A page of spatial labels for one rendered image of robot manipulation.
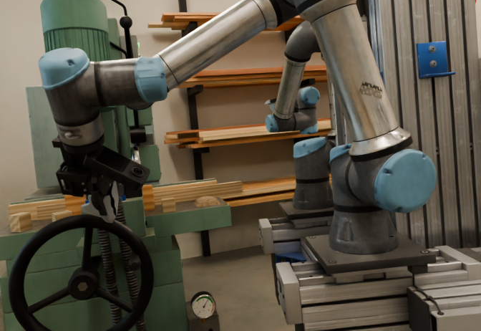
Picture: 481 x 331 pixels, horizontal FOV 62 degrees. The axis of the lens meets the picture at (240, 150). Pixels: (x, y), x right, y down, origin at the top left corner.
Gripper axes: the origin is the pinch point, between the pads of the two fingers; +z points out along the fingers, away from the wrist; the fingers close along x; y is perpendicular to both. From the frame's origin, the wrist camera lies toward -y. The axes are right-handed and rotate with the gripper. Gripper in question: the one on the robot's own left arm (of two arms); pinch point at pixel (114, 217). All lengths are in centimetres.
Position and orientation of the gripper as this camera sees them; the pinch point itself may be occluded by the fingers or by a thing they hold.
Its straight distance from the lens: 88.3
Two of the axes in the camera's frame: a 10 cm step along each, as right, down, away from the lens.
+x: -1.3, 5.8, -8.0
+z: -0.1, 8.1, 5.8
